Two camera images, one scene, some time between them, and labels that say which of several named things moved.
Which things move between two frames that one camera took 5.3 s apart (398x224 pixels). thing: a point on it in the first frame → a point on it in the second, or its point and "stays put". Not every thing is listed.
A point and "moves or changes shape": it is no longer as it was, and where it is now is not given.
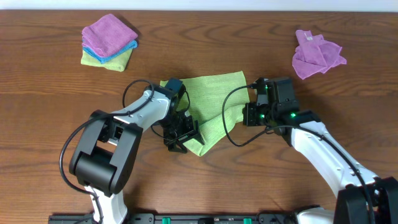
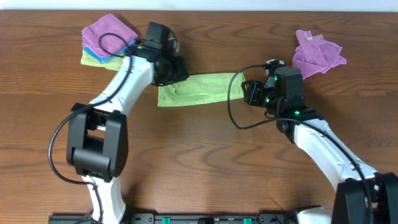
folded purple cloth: x=107 y=35 stays put
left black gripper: x=181 y=137 → x=177 y=73
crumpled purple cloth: x=314 y=55 stays put
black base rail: x=182 y=218 stays put
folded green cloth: x=120 y=64 stays put
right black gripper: x=249 y=111 → x=252 y=94
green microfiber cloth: x=216 y=103 moves or changes shape
